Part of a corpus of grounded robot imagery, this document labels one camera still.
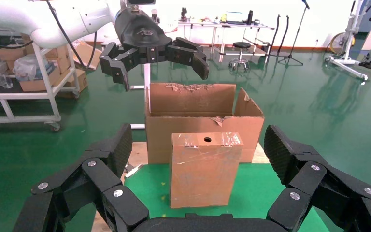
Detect white exercise bike frame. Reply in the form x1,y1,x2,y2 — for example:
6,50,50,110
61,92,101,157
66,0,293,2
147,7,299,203
324,0,371,81

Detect small taped cardboard box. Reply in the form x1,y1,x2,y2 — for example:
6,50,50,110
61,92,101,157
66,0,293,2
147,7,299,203
169,132,244,209

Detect flat cardboard sheet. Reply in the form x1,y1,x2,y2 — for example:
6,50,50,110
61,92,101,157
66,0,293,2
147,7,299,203
72,40,103,71

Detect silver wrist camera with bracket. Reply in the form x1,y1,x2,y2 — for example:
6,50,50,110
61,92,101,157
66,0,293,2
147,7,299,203
126,0,157,6

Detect black round stool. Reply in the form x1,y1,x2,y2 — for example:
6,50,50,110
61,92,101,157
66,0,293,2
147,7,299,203
228,42,252,72

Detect clear plastic bag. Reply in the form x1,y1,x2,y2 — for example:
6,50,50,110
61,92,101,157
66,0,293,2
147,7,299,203
13,54,57,83

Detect brown cardboard box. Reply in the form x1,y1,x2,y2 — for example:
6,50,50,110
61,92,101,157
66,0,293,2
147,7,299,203
19,65,61,93
57,69,89,99
44,44,73,73
0,44,27,62

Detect white metal stand frame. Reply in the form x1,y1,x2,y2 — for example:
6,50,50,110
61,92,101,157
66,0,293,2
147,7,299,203
129,62,152,130

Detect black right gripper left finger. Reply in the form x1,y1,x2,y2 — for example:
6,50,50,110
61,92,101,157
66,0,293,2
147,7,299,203
13,123,150,232

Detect blue and white box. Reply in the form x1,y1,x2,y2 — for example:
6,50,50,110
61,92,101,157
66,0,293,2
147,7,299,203
225,11,244,24

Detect black hanging cable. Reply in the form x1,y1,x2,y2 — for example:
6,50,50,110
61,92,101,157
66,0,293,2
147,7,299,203
0,39,34,50

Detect clear plastic cup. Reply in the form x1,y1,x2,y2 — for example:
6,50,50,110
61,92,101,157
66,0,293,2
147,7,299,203
0,74,14,89

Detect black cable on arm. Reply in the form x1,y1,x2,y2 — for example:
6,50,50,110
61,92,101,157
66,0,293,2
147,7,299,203
46,0,98,70

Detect white wheeled shelf cart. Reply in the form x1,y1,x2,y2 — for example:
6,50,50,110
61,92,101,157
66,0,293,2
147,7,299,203
0,43,81,132

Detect black curved pole stand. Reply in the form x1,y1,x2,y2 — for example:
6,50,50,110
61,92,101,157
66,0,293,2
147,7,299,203
266,14,291,58

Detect green table cloth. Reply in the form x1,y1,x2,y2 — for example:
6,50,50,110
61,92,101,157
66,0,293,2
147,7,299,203
123,164,331,232

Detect white metal frame desk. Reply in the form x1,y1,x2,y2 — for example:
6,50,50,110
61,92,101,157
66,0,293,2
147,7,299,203
176,19,276,63

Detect large open cardboard carton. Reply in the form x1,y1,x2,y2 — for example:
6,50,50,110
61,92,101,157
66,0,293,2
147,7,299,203
144,82,265,165

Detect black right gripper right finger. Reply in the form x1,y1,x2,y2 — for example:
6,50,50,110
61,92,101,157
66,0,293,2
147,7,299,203
264,125,371,232

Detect black tripod microphone stand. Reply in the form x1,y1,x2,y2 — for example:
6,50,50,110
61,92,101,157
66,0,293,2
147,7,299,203
277,0,311,67

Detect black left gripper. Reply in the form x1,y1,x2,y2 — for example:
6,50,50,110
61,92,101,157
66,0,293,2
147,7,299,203
99,7,210,92

